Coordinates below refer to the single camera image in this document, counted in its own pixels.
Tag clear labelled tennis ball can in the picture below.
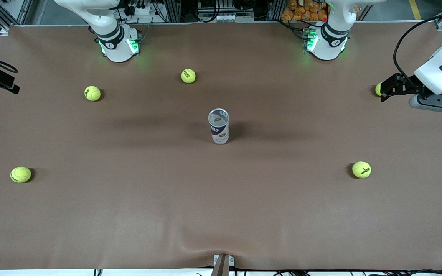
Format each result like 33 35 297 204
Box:
208 108 230 145

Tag orange packed goods bag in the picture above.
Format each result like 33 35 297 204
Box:
281 0 329 22

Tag white power strip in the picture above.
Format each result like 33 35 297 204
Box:
123 3 157 16
213 14 254 22

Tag brown table cover mat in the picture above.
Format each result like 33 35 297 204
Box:
0 21 442 271

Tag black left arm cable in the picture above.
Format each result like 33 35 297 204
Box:
394 11 442 85

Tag grey metal table bracket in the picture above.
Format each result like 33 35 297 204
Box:
210 254 235 276

